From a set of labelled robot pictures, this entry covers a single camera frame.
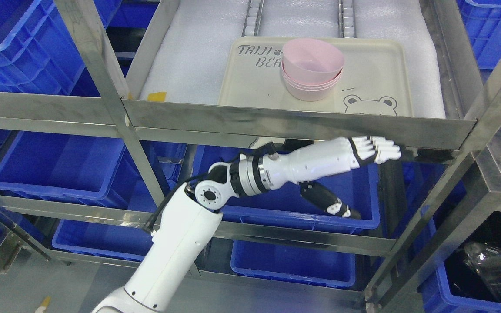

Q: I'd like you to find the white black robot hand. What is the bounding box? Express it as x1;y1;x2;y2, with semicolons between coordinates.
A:
257;136;402;218

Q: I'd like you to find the pink plastic bowl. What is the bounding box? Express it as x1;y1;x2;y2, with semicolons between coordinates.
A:
282;38;345;86

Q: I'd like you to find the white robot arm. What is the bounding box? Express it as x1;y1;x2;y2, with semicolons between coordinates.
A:
93;154;287;313

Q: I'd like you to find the steel shelf rack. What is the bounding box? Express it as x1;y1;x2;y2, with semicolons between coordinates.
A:
0;0;501;313

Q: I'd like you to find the blue bin middle shelf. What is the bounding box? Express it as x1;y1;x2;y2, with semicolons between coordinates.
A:
192;145;381;235

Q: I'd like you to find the blue bin shelf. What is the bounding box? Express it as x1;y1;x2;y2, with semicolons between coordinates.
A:
192;145;381;235
0;131;126;202
230;240;356;289

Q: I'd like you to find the stack of pink bowls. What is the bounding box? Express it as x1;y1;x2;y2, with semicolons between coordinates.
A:
281;61;343;102

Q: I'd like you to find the blue bin lower shelf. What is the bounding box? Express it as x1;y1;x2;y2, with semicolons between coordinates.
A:
230;240;356;289

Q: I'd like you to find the blue bin left shelf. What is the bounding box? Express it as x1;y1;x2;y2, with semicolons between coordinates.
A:
0;131;126;202

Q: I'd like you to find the cream bear tray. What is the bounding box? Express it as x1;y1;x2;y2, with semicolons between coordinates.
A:
217;37;412;117

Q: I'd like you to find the white foam mat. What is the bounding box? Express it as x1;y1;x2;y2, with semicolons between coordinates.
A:
139;0;446;118

